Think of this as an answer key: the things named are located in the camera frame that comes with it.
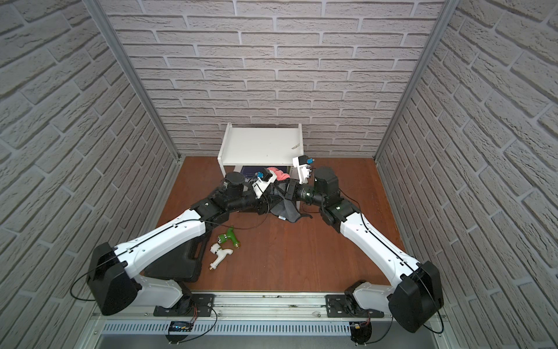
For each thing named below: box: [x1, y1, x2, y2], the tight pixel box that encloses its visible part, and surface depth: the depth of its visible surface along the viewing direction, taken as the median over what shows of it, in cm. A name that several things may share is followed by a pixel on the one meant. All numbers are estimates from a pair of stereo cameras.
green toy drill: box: [216, 226, 241, 249], surface depth 89 cm
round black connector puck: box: [348, 321, 373, 345], surface depth 71 cm
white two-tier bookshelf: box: [217, 122, 305, 178], surface depth 77 cm
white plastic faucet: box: [208, 242, 234, 271], surface depth 85 cm
